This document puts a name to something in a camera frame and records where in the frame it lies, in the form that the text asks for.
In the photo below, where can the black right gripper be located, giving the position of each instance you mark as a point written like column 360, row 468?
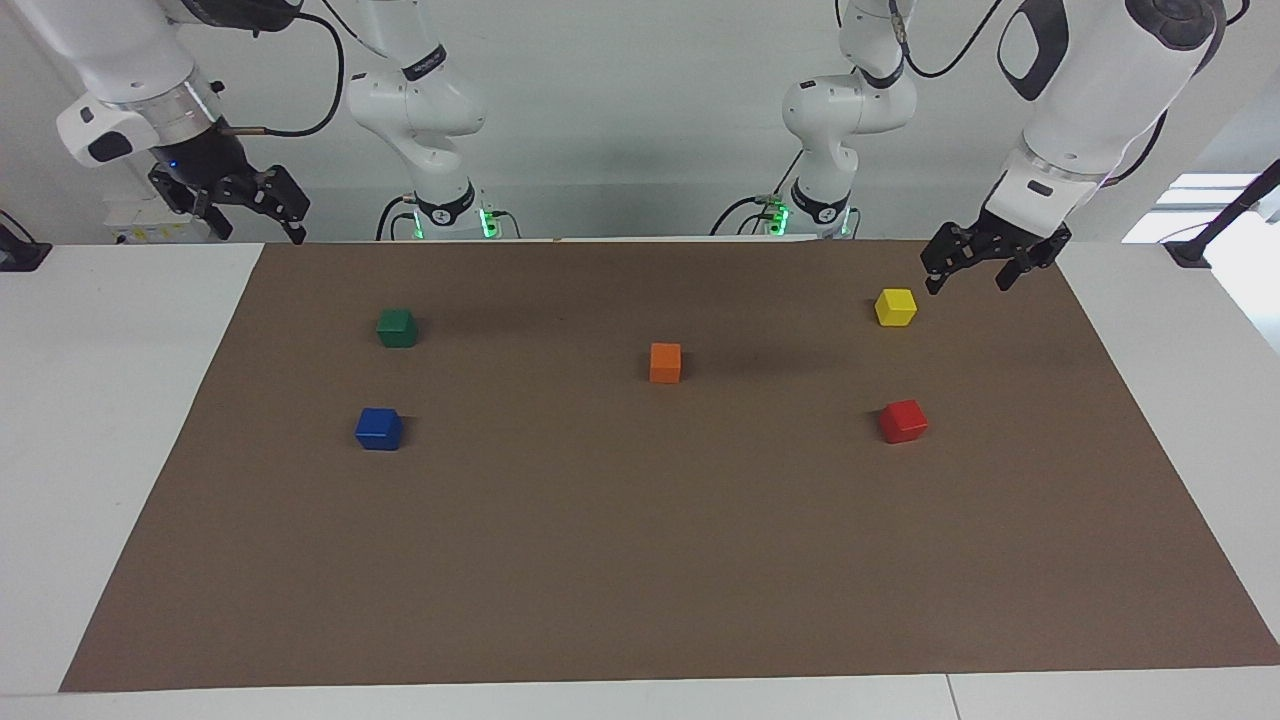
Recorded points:
column 205, row 165

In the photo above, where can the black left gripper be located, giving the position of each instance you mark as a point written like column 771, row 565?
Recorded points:
column 1020, row 240

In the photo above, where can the red block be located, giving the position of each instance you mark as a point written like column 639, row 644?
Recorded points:
column 903, row 422

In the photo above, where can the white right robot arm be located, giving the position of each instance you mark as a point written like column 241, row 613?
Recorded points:
column 420, row 100

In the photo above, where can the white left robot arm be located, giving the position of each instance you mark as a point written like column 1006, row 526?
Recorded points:
column 1090, row 100

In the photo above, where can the yellow block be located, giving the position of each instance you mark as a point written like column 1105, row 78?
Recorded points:
column 896, row 308

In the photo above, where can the green block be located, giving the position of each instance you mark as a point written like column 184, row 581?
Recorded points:
column 397, row 329

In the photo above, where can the blue block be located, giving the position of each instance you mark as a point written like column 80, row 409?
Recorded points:
column 379, row 430

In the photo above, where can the orange block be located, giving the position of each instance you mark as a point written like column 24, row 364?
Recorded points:
column 665, row 363

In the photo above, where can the white box with yellow labels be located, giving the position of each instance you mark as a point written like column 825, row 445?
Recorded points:
column 140, row 225

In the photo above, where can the black table clamp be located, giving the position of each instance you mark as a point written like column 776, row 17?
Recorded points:
column 1190, row 250
column 18, row 255

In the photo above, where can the brown table mat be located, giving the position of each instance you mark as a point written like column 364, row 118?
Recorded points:
column 640, row 540

